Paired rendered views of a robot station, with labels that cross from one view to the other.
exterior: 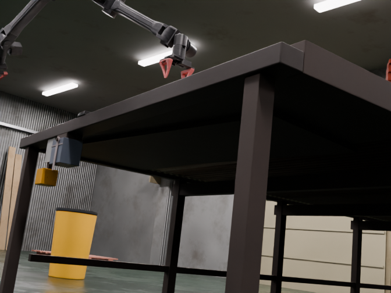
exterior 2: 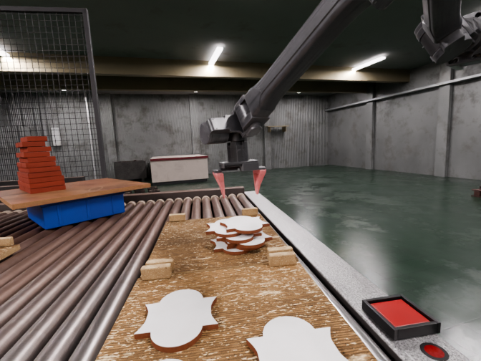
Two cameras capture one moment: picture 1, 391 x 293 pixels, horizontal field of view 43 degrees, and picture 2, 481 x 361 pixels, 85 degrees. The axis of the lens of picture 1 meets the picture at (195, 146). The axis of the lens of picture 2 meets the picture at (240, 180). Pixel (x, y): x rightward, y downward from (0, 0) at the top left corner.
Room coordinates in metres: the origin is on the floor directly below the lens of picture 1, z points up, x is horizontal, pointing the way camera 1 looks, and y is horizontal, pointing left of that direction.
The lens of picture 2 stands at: (2.60, 0.45, 1.20)
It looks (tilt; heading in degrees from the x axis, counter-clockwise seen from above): 8 degrees down; 207
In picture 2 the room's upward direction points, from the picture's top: 3 degrees counter-clockwise
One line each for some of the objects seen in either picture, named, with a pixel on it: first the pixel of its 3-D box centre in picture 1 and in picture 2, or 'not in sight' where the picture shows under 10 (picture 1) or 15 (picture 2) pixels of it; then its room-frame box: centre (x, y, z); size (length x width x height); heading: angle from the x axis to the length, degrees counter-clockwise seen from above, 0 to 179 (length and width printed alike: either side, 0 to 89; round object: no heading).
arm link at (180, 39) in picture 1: (181, 42); (234, 132); (1.96, 0.11, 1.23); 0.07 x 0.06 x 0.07; 151
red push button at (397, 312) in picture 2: not in sight; (398, 316); (2.15, 0.49, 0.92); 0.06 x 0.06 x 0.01; 35
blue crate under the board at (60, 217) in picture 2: not in sight; (76, 204); (1.92, -0.73, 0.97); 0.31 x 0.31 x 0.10; 75
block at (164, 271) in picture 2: not in sight; (156, 271); (2.23, 0.06, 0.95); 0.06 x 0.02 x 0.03; 124
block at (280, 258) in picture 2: not in sight; (282, 258); (2.08, 0.28, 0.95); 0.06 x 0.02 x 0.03; 124
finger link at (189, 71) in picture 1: (182, 74); (227, 180); (1.97, 0.09, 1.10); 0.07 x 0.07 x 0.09; 41
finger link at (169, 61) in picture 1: (169, 68); (251, 178); (1.92, 0.14, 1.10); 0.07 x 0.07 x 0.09; 41
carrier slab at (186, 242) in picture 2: not in sight; (217, 238); (1.97, 0.04, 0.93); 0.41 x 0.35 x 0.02; 35
